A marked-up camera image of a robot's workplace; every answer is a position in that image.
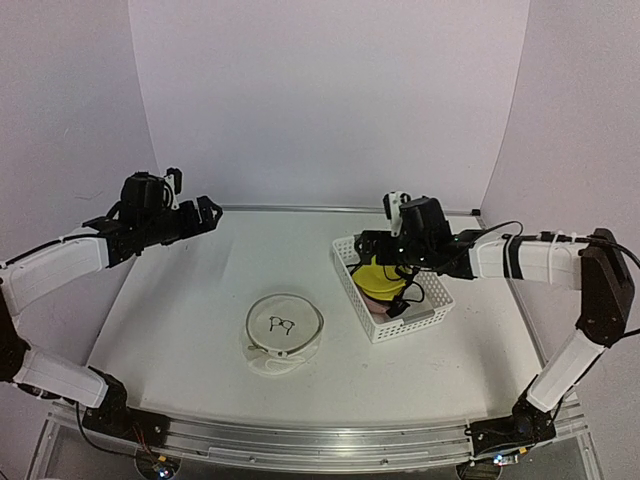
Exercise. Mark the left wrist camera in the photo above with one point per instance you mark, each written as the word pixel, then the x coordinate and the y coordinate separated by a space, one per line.
pixel 173 180

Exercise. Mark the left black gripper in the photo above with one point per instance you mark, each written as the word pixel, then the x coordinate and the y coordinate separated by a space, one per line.
pixel 206 222

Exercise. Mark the white perforated plastic basket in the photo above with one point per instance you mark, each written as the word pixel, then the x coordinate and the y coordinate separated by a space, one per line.
pixel 389 301

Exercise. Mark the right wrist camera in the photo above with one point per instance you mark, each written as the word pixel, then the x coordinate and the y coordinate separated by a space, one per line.
pixel 392 202

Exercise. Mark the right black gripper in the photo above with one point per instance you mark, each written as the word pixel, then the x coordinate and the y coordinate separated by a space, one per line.
pixel 368 240

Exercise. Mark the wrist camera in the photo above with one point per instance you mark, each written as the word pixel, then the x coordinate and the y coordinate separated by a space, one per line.
pixel 392 202
pixel 173 180

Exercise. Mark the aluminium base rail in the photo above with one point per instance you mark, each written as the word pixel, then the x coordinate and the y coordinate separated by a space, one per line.
pixel 79 444

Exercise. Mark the white mesh laundry bag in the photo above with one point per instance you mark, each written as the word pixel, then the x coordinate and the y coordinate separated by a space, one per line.
pixel 286 322

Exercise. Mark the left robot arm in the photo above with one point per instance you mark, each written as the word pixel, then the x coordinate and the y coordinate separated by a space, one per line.
pixel 33 280

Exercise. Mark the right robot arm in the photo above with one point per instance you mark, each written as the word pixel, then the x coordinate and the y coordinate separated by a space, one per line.
pixel 588 285

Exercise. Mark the beige zipper pull tab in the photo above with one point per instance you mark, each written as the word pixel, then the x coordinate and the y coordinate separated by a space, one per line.
pixel 278 353

